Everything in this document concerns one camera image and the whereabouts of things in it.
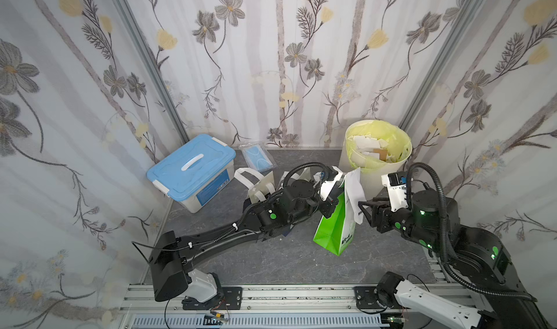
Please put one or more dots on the yellow-green bin liner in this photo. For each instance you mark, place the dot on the yellow-green bin liner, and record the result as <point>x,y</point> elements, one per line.
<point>363,137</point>

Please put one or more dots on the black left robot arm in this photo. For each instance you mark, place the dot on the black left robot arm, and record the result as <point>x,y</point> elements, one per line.
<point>307,189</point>

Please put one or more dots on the green white paper bag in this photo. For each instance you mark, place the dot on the green white paper bag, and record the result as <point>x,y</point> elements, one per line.
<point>336,233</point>

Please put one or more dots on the cream trash bin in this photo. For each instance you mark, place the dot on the cream trash bin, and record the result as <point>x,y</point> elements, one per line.
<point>370,181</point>

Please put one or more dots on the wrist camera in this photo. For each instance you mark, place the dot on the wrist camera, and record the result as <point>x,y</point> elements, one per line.
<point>396,183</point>
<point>332,178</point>

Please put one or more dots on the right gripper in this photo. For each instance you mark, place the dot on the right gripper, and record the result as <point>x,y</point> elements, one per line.
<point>380,216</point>

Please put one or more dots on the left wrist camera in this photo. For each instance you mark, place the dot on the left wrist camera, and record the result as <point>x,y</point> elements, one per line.
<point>332,178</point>

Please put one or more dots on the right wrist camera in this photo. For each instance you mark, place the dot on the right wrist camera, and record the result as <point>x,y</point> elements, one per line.
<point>396,183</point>

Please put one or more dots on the blue paper bag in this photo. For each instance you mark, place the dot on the blue paper bag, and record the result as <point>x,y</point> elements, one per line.
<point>304,174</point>
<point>259,186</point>

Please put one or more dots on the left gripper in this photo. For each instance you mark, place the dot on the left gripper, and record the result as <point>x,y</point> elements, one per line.
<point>329,205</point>

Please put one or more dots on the bagged blue face masks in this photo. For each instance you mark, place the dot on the bagged blue face masks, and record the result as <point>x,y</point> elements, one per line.
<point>257,157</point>

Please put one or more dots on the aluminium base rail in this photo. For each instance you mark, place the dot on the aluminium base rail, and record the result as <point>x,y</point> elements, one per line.
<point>274,306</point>

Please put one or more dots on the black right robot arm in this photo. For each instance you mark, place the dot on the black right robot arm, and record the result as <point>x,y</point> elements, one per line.
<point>475,258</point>

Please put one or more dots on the blue lidded storage box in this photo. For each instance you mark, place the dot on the blue lidded storage box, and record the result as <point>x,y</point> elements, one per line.
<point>195,173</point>

